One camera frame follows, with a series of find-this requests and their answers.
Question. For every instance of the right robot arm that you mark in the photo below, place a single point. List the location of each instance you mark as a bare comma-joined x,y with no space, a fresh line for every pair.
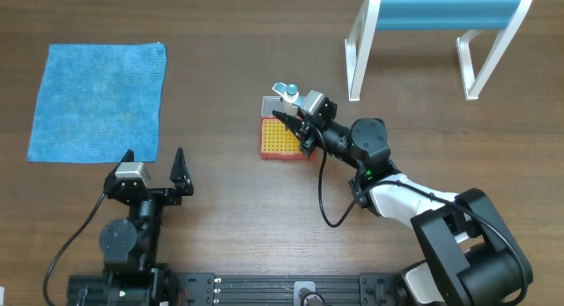
396,202

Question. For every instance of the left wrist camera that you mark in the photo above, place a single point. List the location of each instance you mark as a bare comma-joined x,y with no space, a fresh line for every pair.
131,170

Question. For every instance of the white and blue stand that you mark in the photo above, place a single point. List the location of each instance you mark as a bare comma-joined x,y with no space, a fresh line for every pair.
423,12

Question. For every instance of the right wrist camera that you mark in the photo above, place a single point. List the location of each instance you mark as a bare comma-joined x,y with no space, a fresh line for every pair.
313,102

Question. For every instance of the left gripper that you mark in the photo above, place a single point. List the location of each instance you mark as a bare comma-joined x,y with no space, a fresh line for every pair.
132,191

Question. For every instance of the red and yellow tip box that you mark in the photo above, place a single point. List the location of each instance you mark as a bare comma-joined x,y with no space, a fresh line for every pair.
275,140

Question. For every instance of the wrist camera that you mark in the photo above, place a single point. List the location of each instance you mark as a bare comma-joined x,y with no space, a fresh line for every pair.
131,170
313,102

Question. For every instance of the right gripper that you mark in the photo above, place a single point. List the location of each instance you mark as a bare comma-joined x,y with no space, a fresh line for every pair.
326,116

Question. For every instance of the mounting rail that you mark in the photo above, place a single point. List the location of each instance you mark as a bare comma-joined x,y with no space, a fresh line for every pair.
264,288

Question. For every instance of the white pipette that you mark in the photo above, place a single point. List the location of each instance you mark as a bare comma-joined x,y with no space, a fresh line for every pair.
290,104

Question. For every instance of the blue cloth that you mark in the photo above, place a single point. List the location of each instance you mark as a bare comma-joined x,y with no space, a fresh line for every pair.
97,103

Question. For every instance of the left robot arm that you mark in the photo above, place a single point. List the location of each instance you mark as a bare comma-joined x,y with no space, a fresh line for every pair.
116,242

